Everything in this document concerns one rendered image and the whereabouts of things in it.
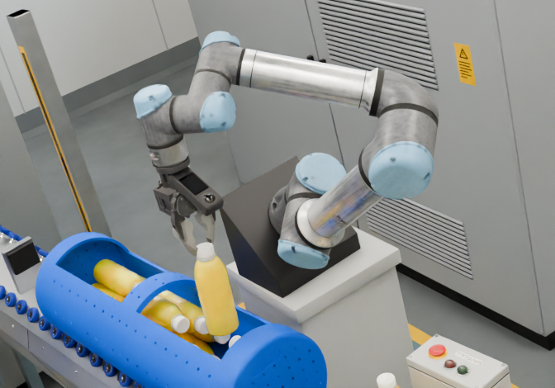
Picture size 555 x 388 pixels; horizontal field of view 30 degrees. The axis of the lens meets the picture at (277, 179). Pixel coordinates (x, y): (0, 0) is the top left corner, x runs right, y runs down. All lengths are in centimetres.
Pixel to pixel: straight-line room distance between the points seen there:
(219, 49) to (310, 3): 213
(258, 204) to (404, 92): 65
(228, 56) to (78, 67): 538
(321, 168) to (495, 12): 117
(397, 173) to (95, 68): 562
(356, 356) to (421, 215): 160
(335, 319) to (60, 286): 73
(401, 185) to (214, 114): 38
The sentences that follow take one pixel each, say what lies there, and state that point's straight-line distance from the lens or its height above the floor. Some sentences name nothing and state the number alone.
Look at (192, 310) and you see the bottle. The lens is 254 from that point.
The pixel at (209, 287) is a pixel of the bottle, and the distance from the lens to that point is 217.
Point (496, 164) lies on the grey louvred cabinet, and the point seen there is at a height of 79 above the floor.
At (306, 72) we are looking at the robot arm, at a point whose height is 176.
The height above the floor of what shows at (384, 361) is 86.
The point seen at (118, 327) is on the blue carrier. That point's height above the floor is 118.
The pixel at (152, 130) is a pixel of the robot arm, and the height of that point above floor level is 173.
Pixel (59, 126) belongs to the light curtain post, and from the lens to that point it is 342.
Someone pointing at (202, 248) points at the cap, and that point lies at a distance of 216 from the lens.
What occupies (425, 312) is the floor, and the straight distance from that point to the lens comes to 431.
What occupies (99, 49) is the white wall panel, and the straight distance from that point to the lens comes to 743.
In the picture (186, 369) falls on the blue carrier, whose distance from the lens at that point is 230.
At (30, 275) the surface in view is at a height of 97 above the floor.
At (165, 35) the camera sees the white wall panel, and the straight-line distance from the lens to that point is 764.
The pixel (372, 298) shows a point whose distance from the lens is 256.
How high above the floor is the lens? 248
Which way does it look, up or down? 26 degrees down
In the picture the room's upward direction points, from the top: 15 degrees counter-clockwise
